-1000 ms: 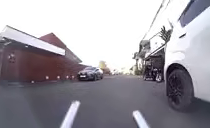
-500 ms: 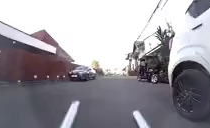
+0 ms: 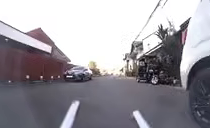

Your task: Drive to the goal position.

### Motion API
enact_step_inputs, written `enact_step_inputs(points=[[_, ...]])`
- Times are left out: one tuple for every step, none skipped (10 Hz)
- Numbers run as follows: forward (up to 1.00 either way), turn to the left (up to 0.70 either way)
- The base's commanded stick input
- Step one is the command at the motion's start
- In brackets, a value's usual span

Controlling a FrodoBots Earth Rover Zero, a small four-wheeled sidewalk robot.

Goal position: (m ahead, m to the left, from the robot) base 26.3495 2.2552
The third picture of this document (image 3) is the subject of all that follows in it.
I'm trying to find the grey car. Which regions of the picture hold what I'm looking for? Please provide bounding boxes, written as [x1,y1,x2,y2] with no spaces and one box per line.
[63,65,94,82]

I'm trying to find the row of pale bollards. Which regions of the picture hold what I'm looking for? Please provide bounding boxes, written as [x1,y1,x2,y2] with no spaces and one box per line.
[6,74,62,84]

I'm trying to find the robot's own part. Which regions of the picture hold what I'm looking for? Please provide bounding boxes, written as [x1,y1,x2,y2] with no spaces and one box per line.
[131,109,151,128]
[59,99,81,128]

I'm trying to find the tree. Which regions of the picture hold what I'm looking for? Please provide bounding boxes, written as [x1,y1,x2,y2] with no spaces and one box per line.
[87,60,102,77]

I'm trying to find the dark parked vehicle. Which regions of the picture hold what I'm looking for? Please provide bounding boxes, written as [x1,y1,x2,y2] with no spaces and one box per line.
[135,59,161,86]

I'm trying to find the grey asphalt road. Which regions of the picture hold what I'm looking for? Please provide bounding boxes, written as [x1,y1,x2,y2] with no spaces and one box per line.
[0,75,201,128]

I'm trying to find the red building with pale fascia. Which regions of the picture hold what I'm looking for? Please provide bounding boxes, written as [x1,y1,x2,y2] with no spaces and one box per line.
[0,16,72,83]

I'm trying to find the white car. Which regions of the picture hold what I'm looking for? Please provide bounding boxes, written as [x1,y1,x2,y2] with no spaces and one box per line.
[179,0,210,128]

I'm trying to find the row of buildings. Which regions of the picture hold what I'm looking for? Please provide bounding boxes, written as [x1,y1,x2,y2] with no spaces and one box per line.
[122,16,192,84]

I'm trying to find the dark bushes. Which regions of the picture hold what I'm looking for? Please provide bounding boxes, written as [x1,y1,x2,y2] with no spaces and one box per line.
[154,23,184,86]

